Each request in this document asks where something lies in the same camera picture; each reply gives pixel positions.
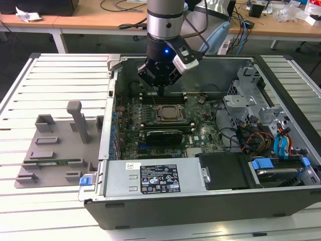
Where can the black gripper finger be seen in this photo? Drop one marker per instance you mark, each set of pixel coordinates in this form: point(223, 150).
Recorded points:
point(174, 76)
point(146, 74)

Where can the black open PC case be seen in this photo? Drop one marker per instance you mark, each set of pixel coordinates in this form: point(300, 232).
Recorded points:
point(200, 213)

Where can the grey case release latch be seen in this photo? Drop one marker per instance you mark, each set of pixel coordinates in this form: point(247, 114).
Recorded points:
point(113, 61)

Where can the white power strip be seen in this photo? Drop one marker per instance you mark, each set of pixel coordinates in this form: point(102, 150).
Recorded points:
point(225, 47)

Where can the black power adapter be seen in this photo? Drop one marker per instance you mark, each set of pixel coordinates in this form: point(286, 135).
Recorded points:
point(249, 24)

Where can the white black box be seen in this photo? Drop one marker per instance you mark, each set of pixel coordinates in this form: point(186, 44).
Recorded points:
point(314, 21)

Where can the silver CPU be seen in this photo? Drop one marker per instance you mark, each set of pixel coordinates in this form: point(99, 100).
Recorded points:
point(170, 113)

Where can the crumpled white paper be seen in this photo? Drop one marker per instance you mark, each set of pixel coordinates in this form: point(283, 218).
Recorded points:
point(27, 15)

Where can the small silver heat sink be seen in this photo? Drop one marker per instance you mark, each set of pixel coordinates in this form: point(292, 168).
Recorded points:
point(194, 151)

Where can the red white packet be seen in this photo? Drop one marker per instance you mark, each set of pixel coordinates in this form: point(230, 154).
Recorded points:
point(314, 6)

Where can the clear plastic bags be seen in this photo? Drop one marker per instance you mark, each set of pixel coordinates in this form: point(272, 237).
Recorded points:
point(288, 11)

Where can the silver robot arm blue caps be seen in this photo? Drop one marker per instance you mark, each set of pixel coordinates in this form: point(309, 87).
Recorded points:
point(163, 17)

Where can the small black box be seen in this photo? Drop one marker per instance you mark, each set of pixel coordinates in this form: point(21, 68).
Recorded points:
point(256, 11)

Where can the hard disk blue carrier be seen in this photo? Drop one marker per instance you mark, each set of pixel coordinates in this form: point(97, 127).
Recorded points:
point(276, 173)

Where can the grey parts rack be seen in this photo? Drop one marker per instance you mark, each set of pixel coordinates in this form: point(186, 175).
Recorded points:
point(62, 153)

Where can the black chair base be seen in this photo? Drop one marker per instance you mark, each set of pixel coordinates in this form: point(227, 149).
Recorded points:
point(302, 46)

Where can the silver power supply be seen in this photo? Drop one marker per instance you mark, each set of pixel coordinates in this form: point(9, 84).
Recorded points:
point(118, 180)

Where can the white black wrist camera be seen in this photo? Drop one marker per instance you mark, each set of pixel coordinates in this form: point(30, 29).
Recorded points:
point(186, 64)

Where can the blue case latch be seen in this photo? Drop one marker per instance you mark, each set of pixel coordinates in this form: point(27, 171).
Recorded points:
point(84, 181)

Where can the black plastic shroud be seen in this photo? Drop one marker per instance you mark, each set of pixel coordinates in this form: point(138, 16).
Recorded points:
point(225, 172)

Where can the black graphics card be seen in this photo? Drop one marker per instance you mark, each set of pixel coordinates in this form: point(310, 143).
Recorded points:
point(163, 136)

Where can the silver drive cage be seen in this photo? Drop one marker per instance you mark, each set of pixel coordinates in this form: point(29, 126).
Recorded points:
point(238, 100)

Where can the green motherboard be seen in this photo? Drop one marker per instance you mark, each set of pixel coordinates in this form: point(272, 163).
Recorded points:
point(205, 130)

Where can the round coin battery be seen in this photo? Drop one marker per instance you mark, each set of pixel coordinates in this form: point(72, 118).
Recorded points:
point(200, 100)

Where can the dark installed RAM stick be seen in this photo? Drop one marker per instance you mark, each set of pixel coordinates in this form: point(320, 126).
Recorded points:
point(165, 124)

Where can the wooden desk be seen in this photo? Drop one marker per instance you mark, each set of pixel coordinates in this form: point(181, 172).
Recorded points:
point(75, 22)
point(276, 28)

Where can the black RAM slot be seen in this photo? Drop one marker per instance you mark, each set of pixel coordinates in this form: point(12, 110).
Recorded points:
point(165, 101)
point(175, 95)

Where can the green RAM stick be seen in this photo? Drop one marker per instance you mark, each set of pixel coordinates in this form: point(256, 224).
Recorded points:
point(50, 162)

